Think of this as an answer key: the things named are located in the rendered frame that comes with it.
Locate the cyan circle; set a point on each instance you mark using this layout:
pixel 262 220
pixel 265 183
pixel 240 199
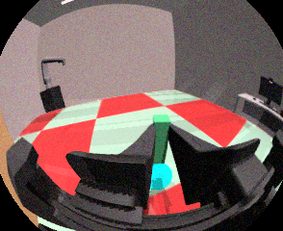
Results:
pixel 161 176

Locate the green rectangular block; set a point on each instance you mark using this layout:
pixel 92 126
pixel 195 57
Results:
pixel 161 122

